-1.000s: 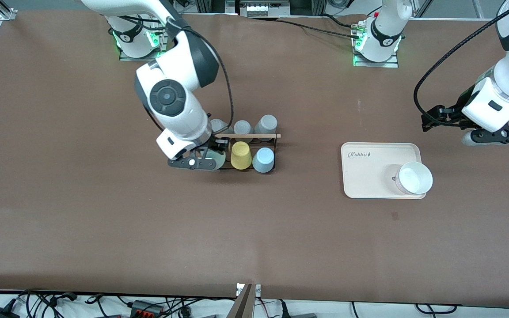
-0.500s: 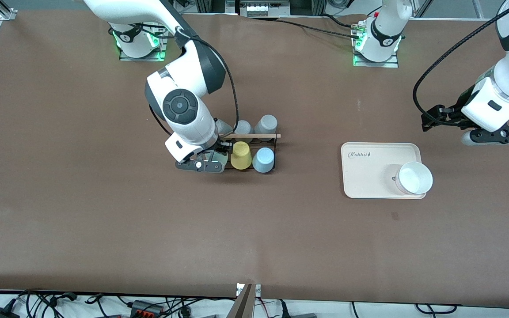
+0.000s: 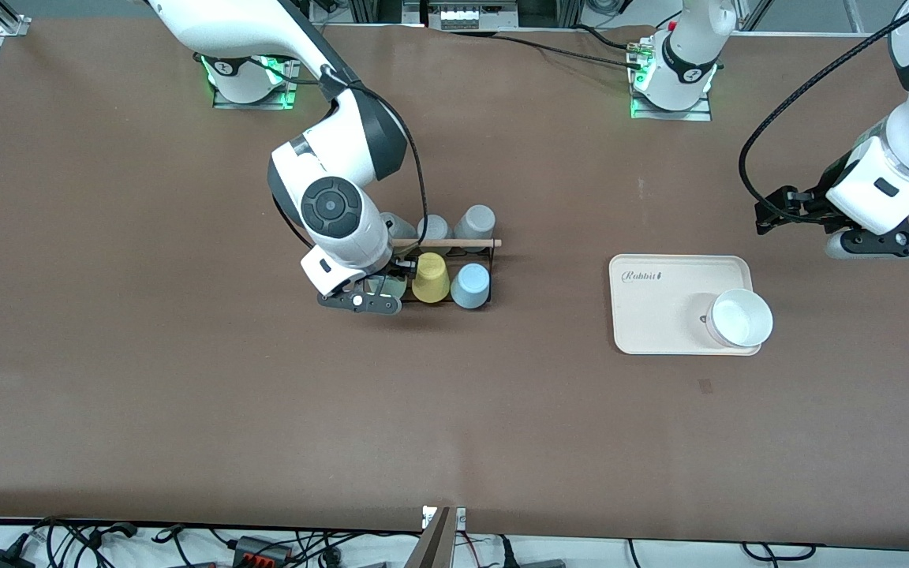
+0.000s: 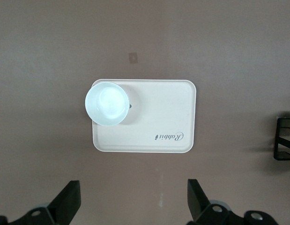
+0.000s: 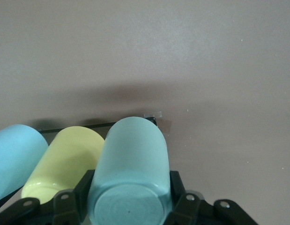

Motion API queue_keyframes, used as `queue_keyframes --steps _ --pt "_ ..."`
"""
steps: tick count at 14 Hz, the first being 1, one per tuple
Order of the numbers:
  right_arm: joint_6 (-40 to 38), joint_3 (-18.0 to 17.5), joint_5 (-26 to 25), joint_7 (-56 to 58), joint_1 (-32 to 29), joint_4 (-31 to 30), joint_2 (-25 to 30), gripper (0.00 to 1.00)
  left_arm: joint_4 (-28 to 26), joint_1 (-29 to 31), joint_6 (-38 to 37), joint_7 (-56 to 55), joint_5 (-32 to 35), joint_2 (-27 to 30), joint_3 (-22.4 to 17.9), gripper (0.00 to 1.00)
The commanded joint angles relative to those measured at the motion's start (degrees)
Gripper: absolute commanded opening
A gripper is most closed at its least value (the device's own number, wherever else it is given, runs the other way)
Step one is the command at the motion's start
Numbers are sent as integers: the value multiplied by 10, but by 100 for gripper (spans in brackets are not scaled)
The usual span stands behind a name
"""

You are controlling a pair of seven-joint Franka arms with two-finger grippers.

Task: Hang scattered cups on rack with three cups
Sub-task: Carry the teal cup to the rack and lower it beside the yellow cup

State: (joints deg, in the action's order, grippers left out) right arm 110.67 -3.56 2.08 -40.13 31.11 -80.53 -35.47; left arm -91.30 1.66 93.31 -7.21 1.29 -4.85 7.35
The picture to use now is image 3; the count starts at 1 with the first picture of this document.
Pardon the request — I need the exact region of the mint green plastic cup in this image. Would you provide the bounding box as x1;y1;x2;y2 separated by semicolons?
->
366;272;408;305

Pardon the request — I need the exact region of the light blue plastic cup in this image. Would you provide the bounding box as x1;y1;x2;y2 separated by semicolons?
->
451;263;492;310

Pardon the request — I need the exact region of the yellow plastic cup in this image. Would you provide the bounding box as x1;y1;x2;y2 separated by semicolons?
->
411;252;452;305

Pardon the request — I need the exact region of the small grey plastic cup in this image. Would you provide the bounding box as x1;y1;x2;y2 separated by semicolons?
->
417;215;451;253

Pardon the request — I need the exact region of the white bowl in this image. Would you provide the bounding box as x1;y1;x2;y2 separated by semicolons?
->
705;288;774;349

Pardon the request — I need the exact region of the beige plastic tray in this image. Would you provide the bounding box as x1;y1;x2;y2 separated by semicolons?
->
609;254;763;357

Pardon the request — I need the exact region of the white power strip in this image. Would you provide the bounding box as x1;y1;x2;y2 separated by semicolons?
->
427;0;518;31

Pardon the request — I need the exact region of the black wire wooden-bar cup rack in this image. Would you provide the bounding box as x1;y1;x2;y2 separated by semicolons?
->
380;237;503;310

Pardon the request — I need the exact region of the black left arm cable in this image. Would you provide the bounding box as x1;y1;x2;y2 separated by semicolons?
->
739;0;909;214

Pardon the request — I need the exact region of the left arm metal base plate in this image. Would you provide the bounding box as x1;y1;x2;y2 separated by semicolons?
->
630;38;713;121

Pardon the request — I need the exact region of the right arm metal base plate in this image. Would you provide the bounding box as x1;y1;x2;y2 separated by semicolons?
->
212;55;299;110

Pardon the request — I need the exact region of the white post bracket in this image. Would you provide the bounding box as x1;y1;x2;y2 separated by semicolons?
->
423;506;467;531

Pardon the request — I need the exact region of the grey camera post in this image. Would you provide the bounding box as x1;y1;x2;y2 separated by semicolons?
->
406;506;455;568

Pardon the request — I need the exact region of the black braided table cable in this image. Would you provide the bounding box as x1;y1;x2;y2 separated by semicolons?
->
492;32;646;70

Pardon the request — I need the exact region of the black red-switch power strip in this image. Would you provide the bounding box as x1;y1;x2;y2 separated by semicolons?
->
234;535;295;568

